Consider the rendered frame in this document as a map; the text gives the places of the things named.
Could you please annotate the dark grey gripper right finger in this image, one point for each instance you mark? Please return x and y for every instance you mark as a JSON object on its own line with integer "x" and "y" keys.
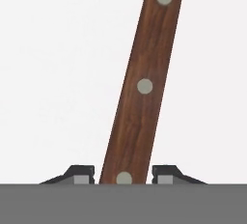
{"x": 165, "y": 172}

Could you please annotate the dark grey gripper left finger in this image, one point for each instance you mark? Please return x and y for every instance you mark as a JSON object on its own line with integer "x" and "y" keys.
{"x": 80, "y": 172}

